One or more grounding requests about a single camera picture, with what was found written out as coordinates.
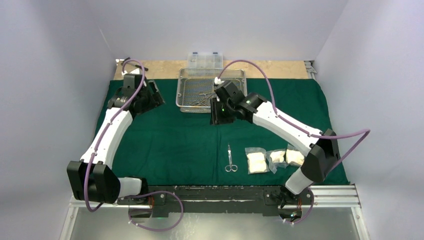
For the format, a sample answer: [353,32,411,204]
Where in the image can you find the white gauze packet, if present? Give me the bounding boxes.
[245,147,269,175]

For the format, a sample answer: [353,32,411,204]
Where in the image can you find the purple cable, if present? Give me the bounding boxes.
[83,58,185,233]
[216,59,372,226]

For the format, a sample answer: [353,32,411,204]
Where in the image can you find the metal wire mesh tray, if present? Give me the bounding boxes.
[175,68,247,113]

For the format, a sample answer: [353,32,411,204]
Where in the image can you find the right side aluminium rail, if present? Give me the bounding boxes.
[304,60,317,80]

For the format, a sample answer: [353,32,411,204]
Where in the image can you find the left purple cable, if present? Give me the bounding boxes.
[83,58,185,233]

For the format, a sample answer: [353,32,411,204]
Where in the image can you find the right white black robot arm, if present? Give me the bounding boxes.
[210,80,340,204]

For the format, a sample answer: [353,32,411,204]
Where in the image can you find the metal surgical instruments pile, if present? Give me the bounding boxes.
[193,91,217,107]

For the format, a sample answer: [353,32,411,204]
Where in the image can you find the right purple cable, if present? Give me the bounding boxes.
[216,59,372,226]

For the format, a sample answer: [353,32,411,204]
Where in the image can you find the dark green surgical drape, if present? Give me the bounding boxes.
[112,79,332,186]

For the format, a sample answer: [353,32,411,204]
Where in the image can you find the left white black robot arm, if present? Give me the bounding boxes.
[66,73,165,205]

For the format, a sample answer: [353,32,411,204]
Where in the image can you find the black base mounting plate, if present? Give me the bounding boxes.
[117,185,314,220]

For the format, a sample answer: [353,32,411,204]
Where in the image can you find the silver surgical scissors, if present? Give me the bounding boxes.
[224,143,238,172]

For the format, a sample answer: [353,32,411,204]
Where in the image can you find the clear plastic compartment box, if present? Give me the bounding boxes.
[187,52,224,69]

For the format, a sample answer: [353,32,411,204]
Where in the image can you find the small black-handled hammer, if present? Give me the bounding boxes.
[121,57,142,69]

